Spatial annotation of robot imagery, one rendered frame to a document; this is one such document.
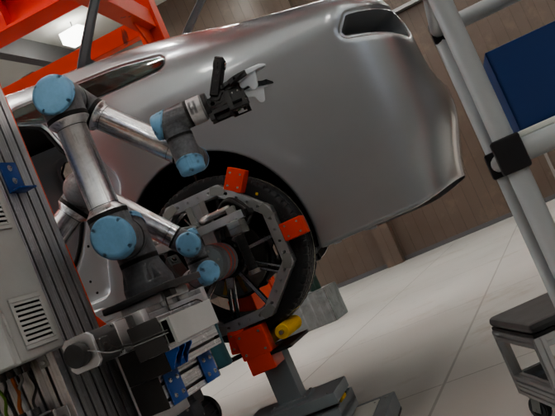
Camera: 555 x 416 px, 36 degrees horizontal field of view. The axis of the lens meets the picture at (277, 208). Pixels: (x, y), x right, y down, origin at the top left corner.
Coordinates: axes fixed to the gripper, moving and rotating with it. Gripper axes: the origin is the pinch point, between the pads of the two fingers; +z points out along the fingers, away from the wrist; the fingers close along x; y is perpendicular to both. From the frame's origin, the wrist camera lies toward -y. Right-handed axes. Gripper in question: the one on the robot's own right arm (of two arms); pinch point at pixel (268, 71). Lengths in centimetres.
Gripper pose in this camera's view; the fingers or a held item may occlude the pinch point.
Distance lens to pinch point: 233.5
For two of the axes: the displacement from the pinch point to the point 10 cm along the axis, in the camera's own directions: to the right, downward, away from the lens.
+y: 3.7, 9.1, -2.0
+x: -1.3, -1.7, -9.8
